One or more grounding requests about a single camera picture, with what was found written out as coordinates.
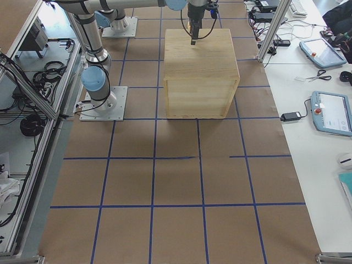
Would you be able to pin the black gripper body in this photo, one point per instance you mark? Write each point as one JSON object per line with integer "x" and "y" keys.
{"x": 194, "y": 12}

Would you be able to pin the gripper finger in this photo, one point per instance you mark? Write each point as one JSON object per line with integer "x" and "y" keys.
{"x": 194, "y": 31}

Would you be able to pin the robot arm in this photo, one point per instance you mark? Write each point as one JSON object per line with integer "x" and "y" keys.
{"x": 112, "y": 13}
{"x": 96, "y": 78}

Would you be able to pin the wooden drawer cabinet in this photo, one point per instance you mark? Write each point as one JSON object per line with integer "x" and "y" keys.
{"x": 200, "y": 80}

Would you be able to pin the black power adapter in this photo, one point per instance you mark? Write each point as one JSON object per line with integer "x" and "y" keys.
{"x": 261, "y": 17}

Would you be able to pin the blue teach pendant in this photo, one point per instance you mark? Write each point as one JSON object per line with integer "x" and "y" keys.
{"x": 321, "y": 53}
{"x": 331, "y": 113}

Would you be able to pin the small black power brick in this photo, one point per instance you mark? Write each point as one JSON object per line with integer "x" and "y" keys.
{"x": 290, "y": 116}

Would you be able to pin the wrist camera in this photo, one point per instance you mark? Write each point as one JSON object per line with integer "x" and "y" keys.
{"x": 212, "y": 7}

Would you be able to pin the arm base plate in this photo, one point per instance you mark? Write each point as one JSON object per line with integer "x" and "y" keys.
{"x": 112, "y": 109}
{"x": 120, "y": 29}

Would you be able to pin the aluminium frame post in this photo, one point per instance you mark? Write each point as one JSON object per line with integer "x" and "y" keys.
{"x": 274, "y": 26}

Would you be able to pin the black handled scissors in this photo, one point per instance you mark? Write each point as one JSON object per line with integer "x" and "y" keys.
{"x": 320, "y": 75}

